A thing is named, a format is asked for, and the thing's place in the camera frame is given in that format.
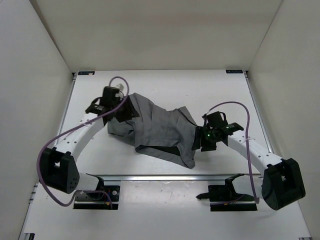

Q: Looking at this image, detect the left blue corner label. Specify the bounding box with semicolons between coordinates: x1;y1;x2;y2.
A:
77;71;95;76

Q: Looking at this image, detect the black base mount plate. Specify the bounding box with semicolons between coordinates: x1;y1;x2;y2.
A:
73;180;121;211
196;173;258;212

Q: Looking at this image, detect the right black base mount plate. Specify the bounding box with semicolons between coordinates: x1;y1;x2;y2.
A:
196;173;258;212

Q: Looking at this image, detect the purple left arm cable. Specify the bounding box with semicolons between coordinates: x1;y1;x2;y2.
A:
36;76;130;207

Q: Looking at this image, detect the grey pleated skirt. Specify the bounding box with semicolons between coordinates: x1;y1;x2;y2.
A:
107;93;197;169

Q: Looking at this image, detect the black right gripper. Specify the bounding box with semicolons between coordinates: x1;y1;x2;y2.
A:
192;126;217;152

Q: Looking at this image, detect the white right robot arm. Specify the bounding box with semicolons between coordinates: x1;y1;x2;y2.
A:
195;111;306;210

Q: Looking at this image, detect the blue corner label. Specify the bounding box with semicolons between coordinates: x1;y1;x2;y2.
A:
77;71;95;76
225;69;243;74

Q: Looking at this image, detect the aluminium table edge rail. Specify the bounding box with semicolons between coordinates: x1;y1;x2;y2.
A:
99;172;261;183

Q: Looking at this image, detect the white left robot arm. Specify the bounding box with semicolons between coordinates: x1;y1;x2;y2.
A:
39;86;138;199

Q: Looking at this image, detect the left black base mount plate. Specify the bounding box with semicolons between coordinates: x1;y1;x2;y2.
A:
73;180;121;211

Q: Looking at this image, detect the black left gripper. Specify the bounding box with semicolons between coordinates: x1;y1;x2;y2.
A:
114;94;141;122

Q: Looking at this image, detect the right blue corner label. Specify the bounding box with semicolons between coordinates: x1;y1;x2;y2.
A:
225;69;243;74

